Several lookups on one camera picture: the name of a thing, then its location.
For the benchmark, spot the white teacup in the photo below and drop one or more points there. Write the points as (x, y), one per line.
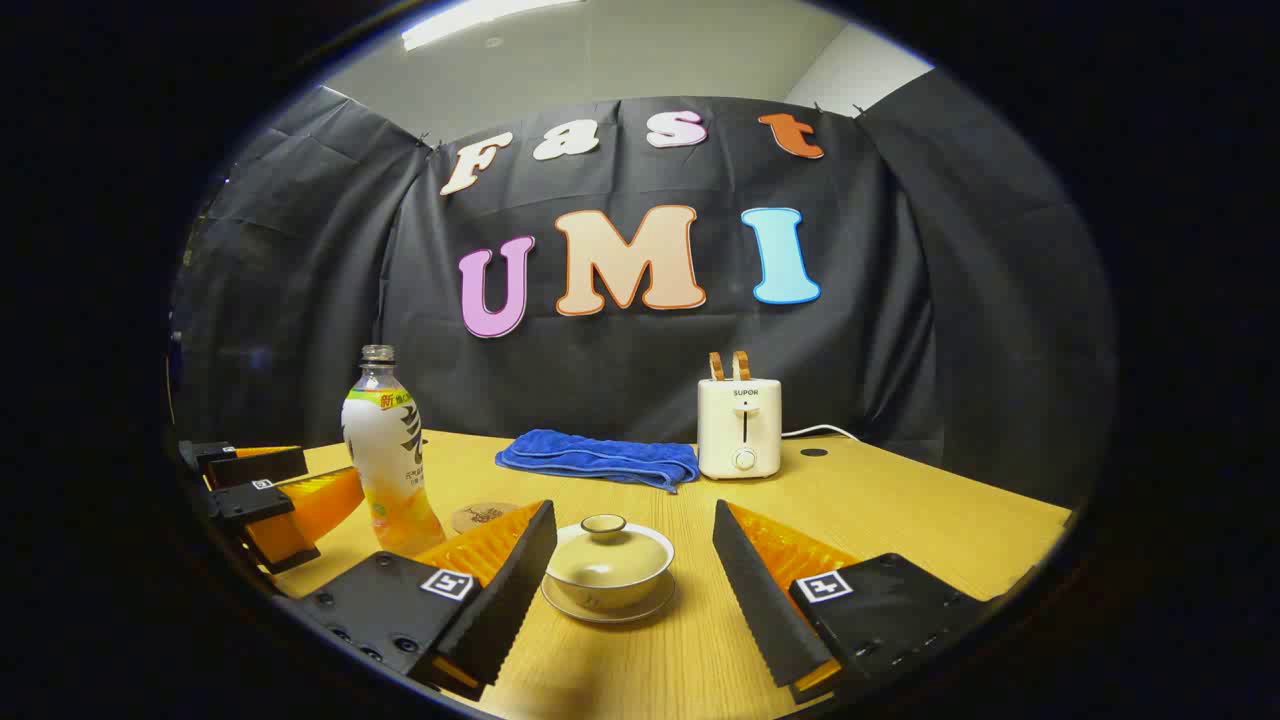
(610, 595)

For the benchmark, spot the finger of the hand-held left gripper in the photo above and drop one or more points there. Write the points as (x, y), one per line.
(260, 468)
(250, 503)

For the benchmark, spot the round wooden coaster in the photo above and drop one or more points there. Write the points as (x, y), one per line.
(475, 518)

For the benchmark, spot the white teacup lid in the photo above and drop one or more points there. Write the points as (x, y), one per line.
(610, 555)

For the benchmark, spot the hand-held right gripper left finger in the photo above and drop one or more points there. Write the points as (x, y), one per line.
(505, 600)

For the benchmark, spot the blue towel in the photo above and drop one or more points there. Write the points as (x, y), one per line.
(600, 455)

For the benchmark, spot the white saucer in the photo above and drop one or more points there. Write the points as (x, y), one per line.
(610, 617)

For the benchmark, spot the black backdrop cloth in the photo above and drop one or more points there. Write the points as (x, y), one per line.
(620, 360)

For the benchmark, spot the white toaster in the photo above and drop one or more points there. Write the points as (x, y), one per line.
(740, 430)

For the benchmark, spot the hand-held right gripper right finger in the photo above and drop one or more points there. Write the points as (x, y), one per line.
(765, 610)

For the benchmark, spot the water bottle with white label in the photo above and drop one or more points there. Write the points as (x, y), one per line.
(385, 450)

